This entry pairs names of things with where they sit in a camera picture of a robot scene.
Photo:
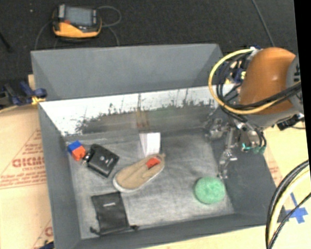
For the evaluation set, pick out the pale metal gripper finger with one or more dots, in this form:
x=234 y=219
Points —
x=222 y=169
x=231 y=158

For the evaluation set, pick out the green ball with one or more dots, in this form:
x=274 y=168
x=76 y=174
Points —
x=209 y=190

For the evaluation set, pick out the grey metal bin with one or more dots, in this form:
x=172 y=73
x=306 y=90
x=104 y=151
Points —
x=165 y=202

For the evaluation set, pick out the orange-red block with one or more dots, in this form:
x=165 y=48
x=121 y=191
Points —
x=153 y=162

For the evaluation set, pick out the white box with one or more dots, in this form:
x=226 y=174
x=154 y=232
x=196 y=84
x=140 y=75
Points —
x=151 y=143

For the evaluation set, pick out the tan shoe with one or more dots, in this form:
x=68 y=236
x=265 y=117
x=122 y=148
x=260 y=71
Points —
x=134 y=176

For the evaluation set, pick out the black pouch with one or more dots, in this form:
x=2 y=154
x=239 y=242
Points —
x=110 y=211

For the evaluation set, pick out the black box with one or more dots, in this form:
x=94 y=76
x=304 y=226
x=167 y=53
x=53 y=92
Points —
x=102 y=160

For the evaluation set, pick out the blue and orange block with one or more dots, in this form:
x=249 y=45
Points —
x=76 y=151

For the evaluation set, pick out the brown cardboard board red print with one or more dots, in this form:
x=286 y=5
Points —
x=19 y=189

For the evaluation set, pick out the black cylinder on white bracket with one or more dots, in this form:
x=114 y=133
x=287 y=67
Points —
x=289 y=122

